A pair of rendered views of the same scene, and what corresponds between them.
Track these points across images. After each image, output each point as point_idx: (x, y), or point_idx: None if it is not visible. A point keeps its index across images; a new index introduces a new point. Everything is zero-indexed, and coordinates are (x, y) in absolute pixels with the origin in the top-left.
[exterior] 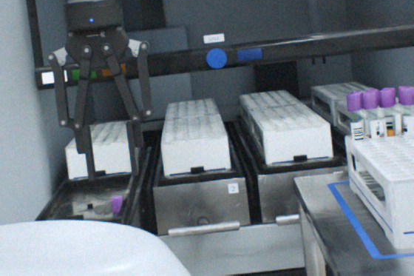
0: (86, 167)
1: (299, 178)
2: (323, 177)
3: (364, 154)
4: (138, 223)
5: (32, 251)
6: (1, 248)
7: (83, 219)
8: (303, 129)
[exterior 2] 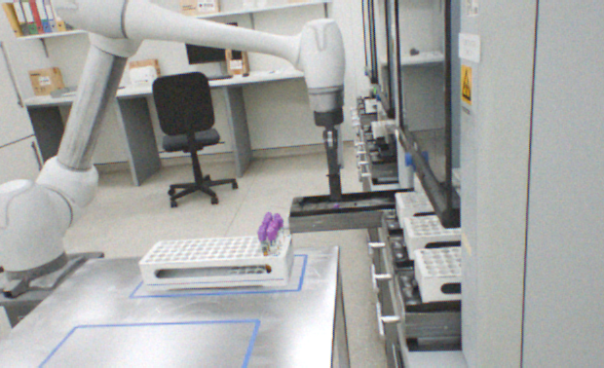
0: (415, 187)
1: (332, 246)
2: (328, 253)
3: (224, 238)
4: (338, 221)
5: (9, 185)
6: (13, 183)
7: (299, 203)
8: (406, 231)
